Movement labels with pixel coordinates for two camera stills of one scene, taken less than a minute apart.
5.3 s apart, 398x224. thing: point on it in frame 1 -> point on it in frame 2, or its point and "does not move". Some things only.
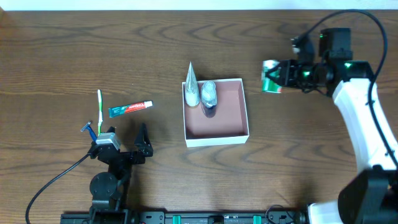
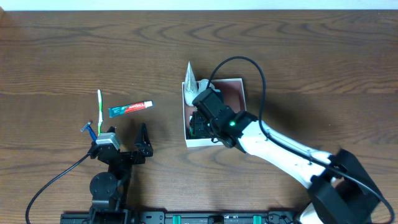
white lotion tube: (192, 95) does not move
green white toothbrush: (101, 112) does not move
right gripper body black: (292, 73) -> (199, 128)
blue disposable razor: (91, 132) does not move
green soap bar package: (270, 79) -> (191, 128)
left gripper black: (123, 155) does not move
